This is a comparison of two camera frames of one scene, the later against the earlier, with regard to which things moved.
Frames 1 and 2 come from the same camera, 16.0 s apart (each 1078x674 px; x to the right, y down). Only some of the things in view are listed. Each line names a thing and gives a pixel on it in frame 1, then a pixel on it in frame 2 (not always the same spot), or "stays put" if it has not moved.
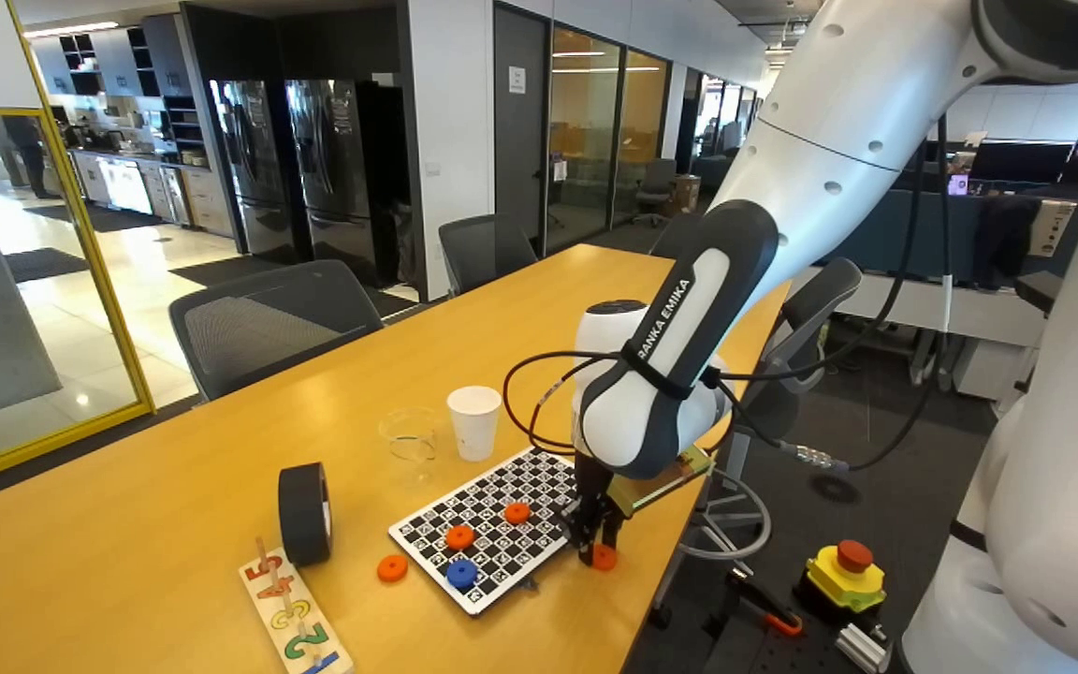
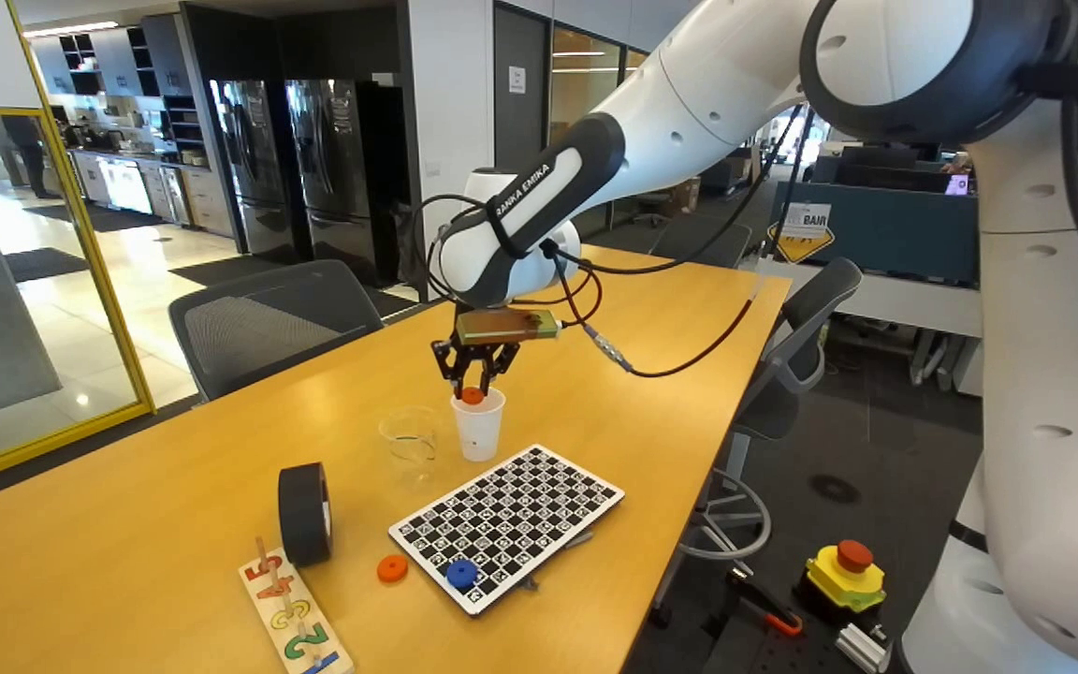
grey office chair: (248, 323) stays put
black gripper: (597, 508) → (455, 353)
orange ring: (391, 568) stays put
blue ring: (463, 574) stays put
